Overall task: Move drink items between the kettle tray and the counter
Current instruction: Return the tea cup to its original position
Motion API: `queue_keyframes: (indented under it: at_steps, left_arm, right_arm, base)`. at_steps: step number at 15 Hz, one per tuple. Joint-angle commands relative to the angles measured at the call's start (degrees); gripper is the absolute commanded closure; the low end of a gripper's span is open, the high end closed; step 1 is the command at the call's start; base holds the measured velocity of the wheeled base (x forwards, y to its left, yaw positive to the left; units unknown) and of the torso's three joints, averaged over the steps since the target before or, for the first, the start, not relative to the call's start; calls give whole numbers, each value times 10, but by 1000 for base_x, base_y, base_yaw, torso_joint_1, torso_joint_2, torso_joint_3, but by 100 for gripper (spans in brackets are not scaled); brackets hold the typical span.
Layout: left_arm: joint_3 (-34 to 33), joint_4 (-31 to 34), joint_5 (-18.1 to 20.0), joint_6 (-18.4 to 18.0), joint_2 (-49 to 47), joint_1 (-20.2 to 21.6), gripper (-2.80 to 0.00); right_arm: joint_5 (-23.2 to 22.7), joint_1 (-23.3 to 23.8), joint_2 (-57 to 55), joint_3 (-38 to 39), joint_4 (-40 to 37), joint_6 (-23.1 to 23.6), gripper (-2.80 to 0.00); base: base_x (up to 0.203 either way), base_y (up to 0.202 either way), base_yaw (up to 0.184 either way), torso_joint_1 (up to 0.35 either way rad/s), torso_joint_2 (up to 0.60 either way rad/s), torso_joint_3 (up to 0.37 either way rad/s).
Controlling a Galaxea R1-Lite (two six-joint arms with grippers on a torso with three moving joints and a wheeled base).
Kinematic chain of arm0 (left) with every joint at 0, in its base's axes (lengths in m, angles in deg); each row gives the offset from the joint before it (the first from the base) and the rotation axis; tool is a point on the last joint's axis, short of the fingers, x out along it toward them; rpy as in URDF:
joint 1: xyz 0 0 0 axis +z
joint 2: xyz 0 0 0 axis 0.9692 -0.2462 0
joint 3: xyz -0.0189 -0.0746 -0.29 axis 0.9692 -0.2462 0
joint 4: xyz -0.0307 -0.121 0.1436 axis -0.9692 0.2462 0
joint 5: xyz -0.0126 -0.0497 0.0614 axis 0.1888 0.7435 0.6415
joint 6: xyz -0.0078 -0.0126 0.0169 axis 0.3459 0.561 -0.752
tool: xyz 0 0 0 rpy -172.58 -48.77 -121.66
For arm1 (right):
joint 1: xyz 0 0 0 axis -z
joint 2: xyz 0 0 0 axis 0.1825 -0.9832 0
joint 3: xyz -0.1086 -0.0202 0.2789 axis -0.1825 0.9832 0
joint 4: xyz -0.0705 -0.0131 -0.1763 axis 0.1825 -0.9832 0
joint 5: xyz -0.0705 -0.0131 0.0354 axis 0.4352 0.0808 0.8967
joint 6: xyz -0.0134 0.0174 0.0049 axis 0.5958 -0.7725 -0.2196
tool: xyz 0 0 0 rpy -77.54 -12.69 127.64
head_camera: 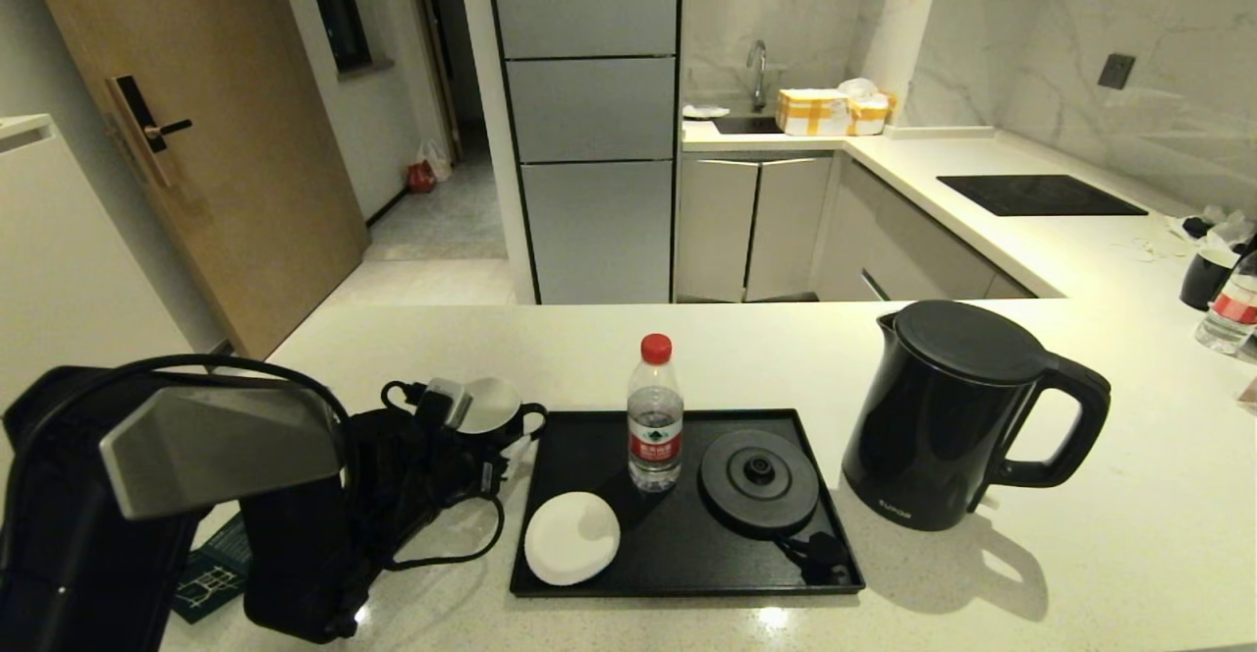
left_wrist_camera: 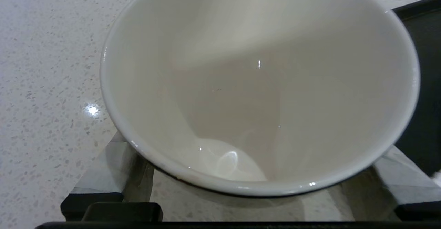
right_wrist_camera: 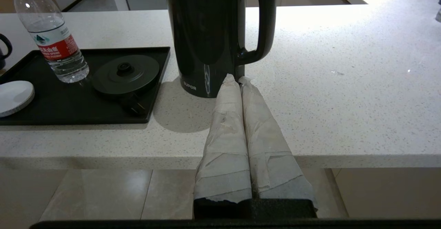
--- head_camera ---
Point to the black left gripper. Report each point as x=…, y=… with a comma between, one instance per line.
x=403, y=475

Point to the black cup white inside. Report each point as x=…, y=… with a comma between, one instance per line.
x=496, y=407

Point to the water bottle with red cap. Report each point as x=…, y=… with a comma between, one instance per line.
x=656, y=436

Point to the black electric kettle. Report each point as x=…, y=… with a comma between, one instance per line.
x=933, y=426

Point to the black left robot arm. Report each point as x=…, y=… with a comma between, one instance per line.
x=196, y=456

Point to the black round kettle base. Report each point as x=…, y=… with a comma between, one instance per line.
x=756, y=500

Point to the white round saucer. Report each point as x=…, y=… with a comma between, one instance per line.
x=573, y=539

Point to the black rectangular tray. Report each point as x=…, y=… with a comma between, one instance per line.
x=687, y=559

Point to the red bag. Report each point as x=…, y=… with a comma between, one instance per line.
x=422, y=178

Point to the white plastic shopping bag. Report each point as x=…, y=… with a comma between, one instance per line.
x=439, y=158

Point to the dark green folded leaflet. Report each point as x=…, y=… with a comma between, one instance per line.
x=216, y=573

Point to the grey lower cabinet door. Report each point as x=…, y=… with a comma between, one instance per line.
x=786, y=223
x=715, y=228

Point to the tall grey cabinet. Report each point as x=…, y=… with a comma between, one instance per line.
x=589, y=112

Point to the brown wooden door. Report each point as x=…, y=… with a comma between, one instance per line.
x=245, y=141

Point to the small white dish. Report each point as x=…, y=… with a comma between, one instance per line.
x=705, y=111

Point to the dark kitchen sink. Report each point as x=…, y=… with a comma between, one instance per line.
x=746, y=125

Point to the white side cabinet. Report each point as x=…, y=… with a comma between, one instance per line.
x=79, y=259

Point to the black gold door lock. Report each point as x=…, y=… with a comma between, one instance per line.
x=145, y=129

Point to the chrome sink faucet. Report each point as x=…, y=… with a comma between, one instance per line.
x=759, y=89

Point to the dark narrow window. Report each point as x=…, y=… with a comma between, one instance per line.
x=339, y=4

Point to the large yellow taped cardboard box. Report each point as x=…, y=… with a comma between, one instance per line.
x=811, y=113

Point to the grey drawer cabinet front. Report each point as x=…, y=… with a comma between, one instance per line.
x=913, y=247

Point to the small yellow taped cardboard box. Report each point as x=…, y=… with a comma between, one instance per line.
x=872, y=119

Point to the white crumpled plastic bag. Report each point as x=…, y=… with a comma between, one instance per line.
x=862, y=88

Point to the black induction cooktop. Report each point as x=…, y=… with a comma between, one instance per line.
x=1041, y=195

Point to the black mug white rim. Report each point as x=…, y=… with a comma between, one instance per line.
x=1205, y=282

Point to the clear bottle with red label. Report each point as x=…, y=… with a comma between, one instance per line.
x=1228, y=321

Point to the small brown object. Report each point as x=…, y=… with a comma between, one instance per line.
x=1249, y=393

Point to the crumpled white tissue pile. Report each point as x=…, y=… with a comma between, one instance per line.
x=1223, y=232

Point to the dark wall socket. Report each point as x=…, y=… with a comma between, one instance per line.
x=1117, y=72

